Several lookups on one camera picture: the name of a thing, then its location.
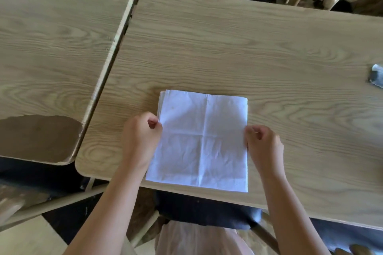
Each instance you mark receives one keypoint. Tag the person's left hand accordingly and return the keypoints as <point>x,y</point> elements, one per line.
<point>138,141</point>

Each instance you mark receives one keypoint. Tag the person's right hand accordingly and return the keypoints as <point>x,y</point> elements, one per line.
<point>267,153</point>

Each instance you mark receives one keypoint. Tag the person's left thumb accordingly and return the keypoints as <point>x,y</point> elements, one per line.
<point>156,125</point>

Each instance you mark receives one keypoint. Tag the person's right thumb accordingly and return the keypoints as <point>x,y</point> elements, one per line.
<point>250,139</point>

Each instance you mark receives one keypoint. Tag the white paper napkin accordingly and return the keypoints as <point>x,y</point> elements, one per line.
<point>203,141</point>

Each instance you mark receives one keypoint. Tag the person's right forearm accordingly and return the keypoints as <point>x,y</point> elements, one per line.
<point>288,216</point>

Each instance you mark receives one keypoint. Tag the person's left forearm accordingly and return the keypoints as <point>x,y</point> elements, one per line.
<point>110,207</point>

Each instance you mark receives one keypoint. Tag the black padded chair seat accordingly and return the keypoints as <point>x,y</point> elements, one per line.
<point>206,210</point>

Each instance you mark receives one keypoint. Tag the person's pink garment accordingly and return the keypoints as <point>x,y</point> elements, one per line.
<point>197,239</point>

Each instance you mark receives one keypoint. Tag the crumpled grey foil scrap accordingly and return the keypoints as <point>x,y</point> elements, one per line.
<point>377,75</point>

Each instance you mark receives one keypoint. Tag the worn metal frame chair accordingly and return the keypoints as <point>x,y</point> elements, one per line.
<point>39,204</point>

